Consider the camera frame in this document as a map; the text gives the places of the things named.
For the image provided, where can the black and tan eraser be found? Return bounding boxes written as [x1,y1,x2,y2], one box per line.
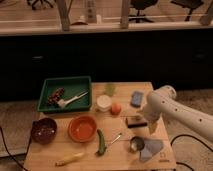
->
[126,116,147,128]

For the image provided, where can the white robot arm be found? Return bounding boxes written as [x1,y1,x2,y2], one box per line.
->
[142,85,213,143]

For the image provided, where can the blue sponge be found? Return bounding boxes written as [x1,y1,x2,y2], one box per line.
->
[130,91,143,107]

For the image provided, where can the black office chair right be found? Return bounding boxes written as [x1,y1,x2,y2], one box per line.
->
[171,0,204,21]

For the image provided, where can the black cable right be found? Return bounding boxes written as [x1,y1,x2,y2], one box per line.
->
[170,133,213,171]

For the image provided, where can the white scrub brush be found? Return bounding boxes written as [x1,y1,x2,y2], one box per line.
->
[57,92,87,108]

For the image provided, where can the black office chair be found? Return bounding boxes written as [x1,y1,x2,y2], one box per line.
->
[26,0,54,10]
[129,0,158,23]
[171,0,204,21]

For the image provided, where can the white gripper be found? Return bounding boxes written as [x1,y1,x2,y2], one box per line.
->
[138,104,161,134]

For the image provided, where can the grey-blue cloth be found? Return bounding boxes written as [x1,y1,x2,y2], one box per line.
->
[140,139,164,162]

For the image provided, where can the black cable left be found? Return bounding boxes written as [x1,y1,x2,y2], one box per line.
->
[0,125,32,171]

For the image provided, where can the black office chair left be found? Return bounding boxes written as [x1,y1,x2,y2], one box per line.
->
[26,0,54,10]

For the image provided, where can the dark purple bowl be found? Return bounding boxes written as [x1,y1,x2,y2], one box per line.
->
[31,118,57,145]

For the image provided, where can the light green translucent cup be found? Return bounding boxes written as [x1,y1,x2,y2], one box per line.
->
[104,83,115,97]

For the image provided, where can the metal spoon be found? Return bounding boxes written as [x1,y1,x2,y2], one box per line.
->
[106,133,122,148]

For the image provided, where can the black office chair centre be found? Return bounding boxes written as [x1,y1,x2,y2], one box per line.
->
[129,0,158,23]

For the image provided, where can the orange bowl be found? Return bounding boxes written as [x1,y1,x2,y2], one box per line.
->
[68,115,97,143]

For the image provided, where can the white paper cup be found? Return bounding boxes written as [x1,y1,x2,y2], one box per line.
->
[97,95,112,112]

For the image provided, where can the dark red grapes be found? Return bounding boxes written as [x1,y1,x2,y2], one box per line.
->
[47,88,64,105]

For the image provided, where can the black cable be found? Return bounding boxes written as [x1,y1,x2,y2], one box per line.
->
[0,125,32,171]
[170,133,213,171]

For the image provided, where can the orange fruit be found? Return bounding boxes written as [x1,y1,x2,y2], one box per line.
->
[111,103,121,115]

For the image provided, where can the green plastic tray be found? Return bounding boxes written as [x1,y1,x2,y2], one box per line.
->
[38,76,92,113]

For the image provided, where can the yellow banana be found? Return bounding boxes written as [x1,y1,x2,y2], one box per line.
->
[55,153,85,166]

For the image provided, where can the small metal cup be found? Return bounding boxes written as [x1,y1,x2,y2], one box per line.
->
[130,136,145,152]

